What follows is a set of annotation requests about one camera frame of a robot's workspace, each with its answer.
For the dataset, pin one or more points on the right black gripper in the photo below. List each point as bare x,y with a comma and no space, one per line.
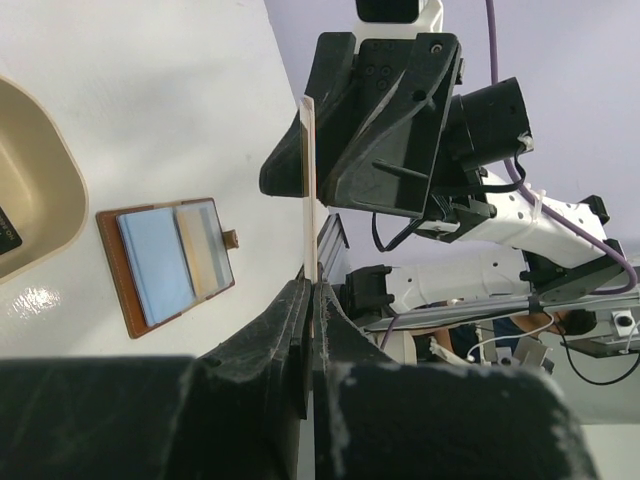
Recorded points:
403,95

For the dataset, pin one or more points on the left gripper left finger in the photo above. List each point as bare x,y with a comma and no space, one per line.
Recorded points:
257,385

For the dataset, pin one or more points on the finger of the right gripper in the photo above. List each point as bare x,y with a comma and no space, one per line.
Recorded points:
332,86

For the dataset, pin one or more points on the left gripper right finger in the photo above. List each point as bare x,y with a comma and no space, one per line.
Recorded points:
351,396

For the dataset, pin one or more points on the gold credit card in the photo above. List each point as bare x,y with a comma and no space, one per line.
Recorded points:
204,248
309,200

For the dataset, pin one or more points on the brown leather card holder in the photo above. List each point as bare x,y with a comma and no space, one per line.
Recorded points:
146,259

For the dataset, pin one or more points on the beige oval tray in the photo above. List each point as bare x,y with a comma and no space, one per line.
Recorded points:
43,191

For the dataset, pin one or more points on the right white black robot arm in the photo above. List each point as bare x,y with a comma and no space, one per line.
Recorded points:
543,246

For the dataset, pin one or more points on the person in background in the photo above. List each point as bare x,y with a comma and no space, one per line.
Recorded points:
507,331

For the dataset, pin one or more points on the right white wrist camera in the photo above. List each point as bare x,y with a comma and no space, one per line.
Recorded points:
398,19

